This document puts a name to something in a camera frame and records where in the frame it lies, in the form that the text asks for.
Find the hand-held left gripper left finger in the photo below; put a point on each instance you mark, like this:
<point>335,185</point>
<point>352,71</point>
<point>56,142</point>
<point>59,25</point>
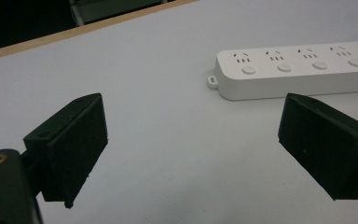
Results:
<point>70,146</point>

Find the white power strip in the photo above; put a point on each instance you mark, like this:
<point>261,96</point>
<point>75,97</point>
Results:
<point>295,70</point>

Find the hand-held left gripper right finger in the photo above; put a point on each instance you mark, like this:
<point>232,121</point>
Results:
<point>329,146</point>

